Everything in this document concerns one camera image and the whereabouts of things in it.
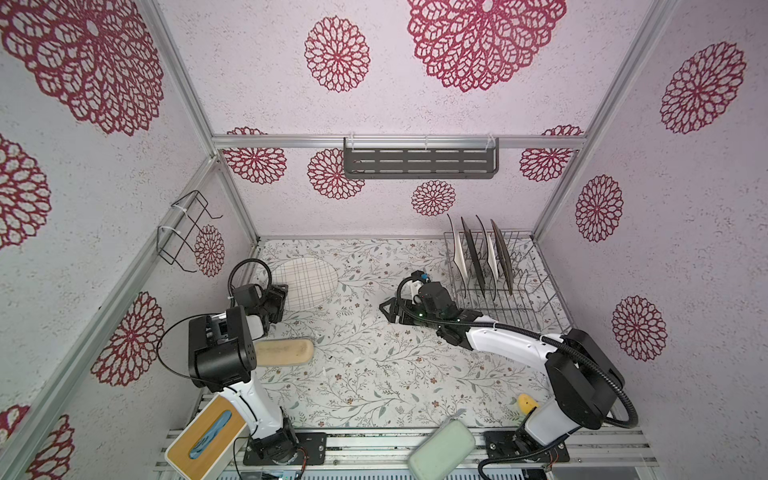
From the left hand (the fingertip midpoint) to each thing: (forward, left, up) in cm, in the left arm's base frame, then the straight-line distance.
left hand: (287, 295), depth 100 cm
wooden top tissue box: (-43, +9, +2) cm, 44 cm away
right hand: (-11, -34, +11) cm, 37 cm away
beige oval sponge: (-20, -3, 0) cm, 20 cm away
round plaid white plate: (+8, -7, -3) cm, 10 cm away
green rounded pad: (-45, -46, -2) cm, 65 cm away
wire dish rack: (+5, -74, +3) cm, 74 cm away
